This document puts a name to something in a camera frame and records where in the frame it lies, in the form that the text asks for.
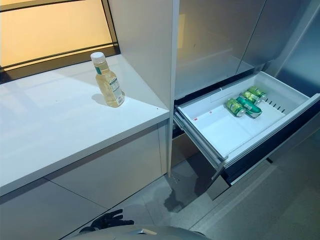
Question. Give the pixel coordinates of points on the stainless steel fridge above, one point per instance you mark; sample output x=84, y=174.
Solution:
x=225, y=37

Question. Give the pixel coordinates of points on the light green drink can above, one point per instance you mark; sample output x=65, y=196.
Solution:
x=257, y=91
x=235, y=107
x=248, y=96

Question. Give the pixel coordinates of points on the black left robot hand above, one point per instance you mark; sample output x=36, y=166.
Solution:
x=110, y=221

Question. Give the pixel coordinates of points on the white counter cabinet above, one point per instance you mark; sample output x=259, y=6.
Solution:
x=75, y=125

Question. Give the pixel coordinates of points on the black framed window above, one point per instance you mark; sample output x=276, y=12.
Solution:
x=57, y=30

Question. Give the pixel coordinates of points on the open white fridge drawer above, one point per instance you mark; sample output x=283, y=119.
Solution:
x=225, y=130

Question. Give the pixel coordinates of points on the yellow drink bottle white cap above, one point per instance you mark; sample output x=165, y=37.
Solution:
x=110, y=85

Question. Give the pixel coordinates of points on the silver robot torso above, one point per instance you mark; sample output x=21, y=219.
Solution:
x=140, y=232

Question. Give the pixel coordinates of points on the dark green drink can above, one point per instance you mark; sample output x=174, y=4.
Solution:
x=250, y=108

